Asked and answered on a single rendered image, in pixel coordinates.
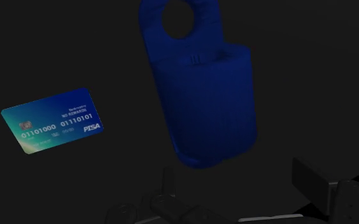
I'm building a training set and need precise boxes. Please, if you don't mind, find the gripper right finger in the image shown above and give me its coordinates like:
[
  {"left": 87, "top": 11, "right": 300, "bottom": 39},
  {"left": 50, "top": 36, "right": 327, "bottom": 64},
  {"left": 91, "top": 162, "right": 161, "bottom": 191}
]
[{"left": 292, "top": 157, "right": 359, "bottom": 224}]

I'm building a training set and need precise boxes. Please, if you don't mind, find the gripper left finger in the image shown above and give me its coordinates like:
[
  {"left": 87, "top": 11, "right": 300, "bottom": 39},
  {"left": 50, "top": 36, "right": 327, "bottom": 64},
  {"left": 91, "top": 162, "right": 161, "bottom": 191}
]
[{"left": 104, "top": 167, "right": 230, "bottom": 224}]

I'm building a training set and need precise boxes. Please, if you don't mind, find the blue holder with round hole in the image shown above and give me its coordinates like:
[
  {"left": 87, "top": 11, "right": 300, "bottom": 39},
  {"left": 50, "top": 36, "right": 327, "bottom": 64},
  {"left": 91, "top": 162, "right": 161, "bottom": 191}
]
[{"left": 137, "top": 0, "right": 259, "bottom": 170}]

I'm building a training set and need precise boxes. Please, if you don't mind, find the blue-green payment card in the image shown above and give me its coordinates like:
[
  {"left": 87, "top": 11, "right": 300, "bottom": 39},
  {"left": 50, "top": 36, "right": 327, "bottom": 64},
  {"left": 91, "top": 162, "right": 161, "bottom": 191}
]
[{"left": 0, "top": 87, "right": 104, "bottom": 155}]

